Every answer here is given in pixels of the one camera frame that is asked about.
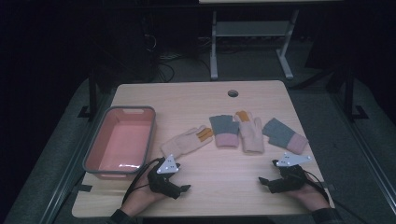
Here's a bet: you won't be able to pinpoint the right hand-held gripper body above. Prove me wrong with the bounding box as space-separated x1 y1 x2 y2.
272 152 312 194

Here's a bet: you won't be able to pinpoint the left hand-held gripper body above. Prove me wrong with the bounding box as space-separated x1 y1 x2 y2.
148 154 181 199

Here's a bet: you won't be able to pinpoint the beige glove with orange fingers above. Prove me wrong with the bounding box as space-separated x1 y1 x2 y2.
233 110 265 154
160 124 215 160

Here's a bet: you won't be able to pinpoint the grey and pink fingerless glove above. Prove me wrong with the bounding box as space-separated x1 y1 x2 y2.
262 117 309 156
208 114 241 149

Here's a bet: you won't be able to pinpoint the pink basket with grey rim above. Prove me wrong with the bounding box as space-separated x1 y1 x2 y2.
82 105 157 181

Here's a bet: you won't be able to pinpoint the person's right hand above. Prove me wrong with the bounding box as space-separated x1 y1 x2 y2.
285 173 332 214

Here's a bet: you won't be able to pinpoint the person's left hand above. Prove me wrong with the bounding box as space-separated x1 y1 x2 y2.
120 173 166 217

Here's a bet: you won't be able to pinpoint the grey metal stand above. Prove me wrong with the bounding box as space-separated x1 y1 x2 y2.
209 8 300 81

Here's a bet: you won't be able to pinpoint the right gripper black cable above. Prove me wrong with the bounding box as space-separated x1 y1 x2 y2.
303 172 372 224

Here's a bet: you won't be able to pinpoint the aluminium rail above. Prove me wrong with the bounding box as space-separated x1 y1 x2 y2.
39 90 117 224
329 91 396 217

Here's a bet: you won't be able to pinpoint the black floor cables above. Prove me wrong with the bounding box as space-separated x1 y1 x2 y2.
151 52 176 84

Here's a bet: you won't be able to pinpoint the black metal post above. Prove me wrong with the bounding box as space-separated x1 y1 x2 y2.
343 63 370 122
78 66 98 121

